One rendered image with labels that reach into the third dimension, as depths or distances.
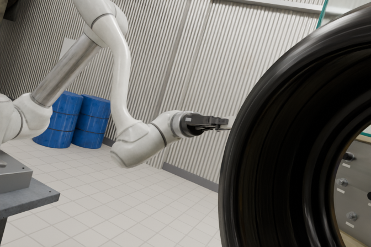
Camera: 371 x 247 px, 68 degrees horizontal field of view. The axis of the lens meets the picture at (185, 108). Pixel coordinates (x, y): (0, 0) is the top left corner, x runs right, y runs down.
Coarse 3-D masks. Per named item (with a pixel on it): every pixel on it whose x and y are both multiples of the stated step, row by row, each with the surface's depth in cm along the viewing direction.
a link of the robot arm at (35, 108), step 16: (80, 48) 119; (96, 48) 121; (64, 64) 120; (80, 64) 121; (48, 80) 121; (64, 80) 122; (32, 96) 122; (48, 96) 122; (32, 112) 120; (48, 112) 126; (32, 128) 123
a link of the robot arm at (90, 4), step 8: (80, 0) 101; (88, 0) 101; (96, 0) 101; (104, 0) 105; (80, 8) 102; (88, 8) 100; (96, 8) 100; (104, 8) 102; (112, 8) 109; (88, 16) 101; (96, 16) 100; (88, 24) 103
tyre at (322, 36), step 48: (336, 48) 37; (288, 96) 58; (336, 96) 60; (240, 144) 49; (288, 144) 64; (336, 144) 62; (240, 192) 49; (288, 192) 65; (240, 240) 45; (288, 240) 60; (336, 240) 58
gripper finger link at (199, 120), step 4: (188, 116) 79; (192, 116) 79; (196, 116) 78; (200, 116) 76; (204, 116) 75; (208, 116) 74; (212, 116) 74; (192, 120) 78; (196, 120) 77; (200, 120) 76; (204, 120) 75; (192, 124) 79; (196, 124) 77; (200, 124) 76; (204, 124) 75; (208, 124) 74; (212, 124) 73
